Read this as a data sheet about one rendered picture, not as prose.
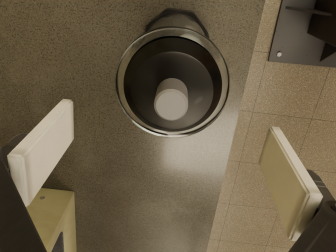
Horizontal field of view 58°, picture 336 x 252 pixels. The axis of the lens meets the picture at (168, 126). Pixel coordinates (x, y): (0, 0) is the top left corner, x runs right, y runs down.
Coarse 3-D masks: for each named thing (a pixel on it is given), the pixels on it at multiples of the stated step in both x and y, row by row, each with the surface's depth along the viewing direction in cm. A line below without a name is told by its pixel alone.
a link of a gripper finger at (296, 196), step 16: (272, 128) 19; (272, 144) 19; (288, 144) 18; (272, 160) 18; (288, 160) 16; (272, 176) 18; (288, 176) 16; (304, 176) 15; (272, 192) 18; (288, 192) 16; (304, 192) 14; (320, 192) 14; (288, 208) 15; (304, 208) 14; (288, 224) 15; (304, 224) 14
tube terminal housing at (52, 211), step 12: (48, 192) 62; (60, 192) 62; (72, 192) 63; (36, 204) 59; (48, 204) 59; (60, 204) 59; (72, 204) 63; (36, 216) 56; (48, 216) 56; (60, 216) 57; (72, 216) 64; (36, 228) 53; (48, 228) 54; (60, 228) 57; (72, 228) 65; (48, 240) 51; (72, 240) 66
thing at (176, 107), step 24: (144, 48) 27; (168, 48) 26; (192, 48) 26; (144, 72) 26; (168, 72) 26; (192, 72) 26; (216, 72) 27; (144, 96) 27; (168, 96) 24; (192, 96) 27; (216, 96) 28; (144, 120) 29; (168, 120) 28; (192, 120) 28
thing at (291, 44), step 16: (288, 0) 130; (304, 0) 129; (320, 0) 125; (288, 16) 133; (304, 16) 132; (320, 16) 123; (288, 32) 136; (304, 32) 135; (320, 32) 122; (272, 48) 139; (288, 48) 139; (304, 48) 138; (320, 48) 138; (304, 64) 142; (320, 64) 141
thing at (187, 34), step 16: (160, 16) 44; (176, 16) 39; (160, 32) 26; (176, 32) 26; (192, 32) 26; (128, 48) 27; (208, 48) 27; (224, 64) 27; (224, 80) 28; (224, 96) 29; (128, 112) 30; (144, 128) 30; (192, 128) 30
